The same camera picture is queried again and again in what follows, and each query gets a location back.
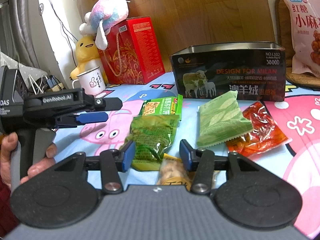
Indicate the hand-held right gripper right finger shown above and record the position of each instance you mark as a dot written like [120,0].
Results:
[186,155]

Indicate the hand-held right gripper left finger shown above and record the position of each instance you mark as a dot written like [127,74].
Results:
[128,155]

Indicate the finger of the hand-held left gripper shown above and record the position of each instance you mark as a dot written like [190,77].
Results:
[105,103]
[92,118]

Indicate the yellow peanut packet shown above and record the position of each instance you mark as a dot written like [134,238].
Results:
[172,172]

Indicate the dark green snack packet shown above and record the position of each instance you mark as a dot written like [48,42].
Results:
[150,135]

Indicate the light green pastry packet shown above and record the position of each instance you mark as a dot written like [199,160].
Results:
[220,120]

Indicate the bright green cracker packet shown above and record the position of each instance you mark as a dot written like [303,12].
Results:
[160,107]

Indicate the red spicy snack packet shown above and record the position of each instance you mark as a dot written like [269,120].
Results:
[260,135]

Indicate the black box with sheep print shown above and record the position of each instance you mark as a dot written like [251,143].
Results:
[225,80]

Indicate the person's left hand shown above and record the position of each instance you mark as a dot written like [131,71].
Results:
[7,152]

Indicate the dark charger adapter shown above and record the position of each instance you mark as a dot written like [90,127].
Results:
[53,83]

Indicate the white enamel mug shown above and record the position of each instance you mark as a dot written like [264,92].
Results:
[91,82]

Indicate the patterned grey cloth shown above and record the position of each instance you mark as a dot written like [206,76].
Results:
[32,71]

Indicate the yellow duck plush toy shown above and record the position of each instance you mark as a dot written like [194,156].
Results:
[85,52]

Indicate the red gift box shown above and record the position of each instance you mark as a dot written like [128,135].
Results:
[140,55]

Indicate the pastel plush toy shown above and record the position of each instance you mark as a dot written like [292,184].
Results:
[110,10]

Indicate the grey curtain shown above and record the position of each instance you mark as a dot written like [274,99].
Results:
[15,17]

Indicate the printed blue blanket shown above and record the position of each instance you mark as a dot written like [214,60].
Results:
[287,180]

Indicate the wooden board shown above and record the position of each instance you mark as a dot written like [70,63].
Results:
[200,12]

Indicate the brown seat cushion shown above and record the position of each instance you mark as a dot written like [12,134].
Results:
[283,30]

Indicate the large pink snack bag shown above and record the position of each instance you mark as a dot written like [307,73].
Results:
[305,30]

